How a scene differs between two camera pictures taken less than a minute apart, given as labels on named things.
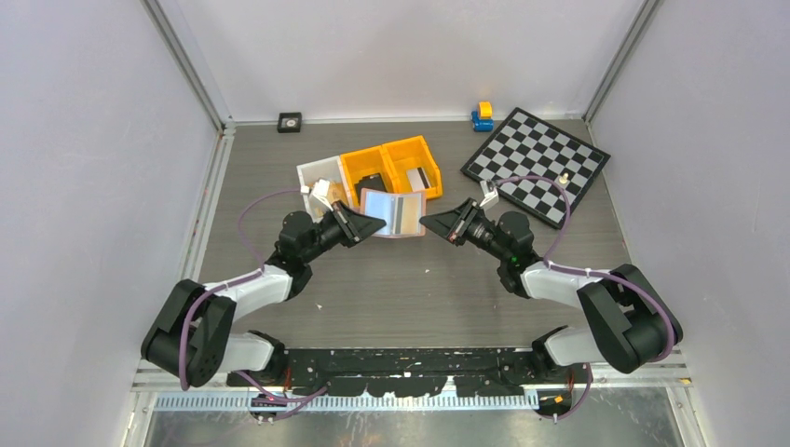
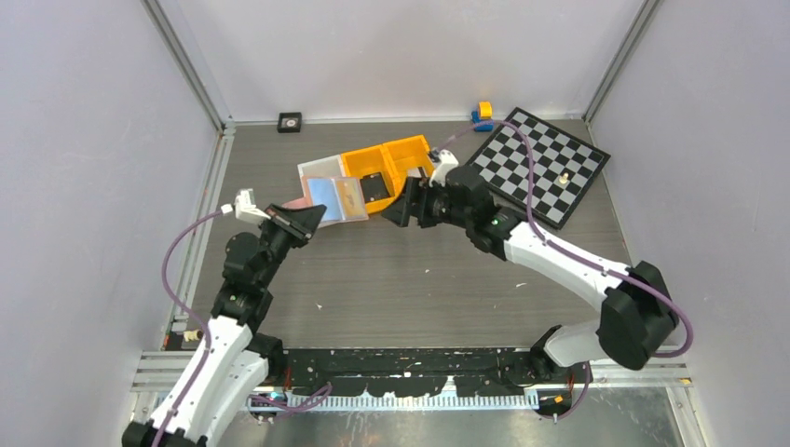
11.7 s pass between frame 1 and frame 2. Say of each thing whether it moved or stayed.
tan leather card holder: moved
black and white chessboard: stayed
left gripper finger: moved
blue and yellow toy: stayed
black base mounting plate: stayed
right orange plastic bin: stayed
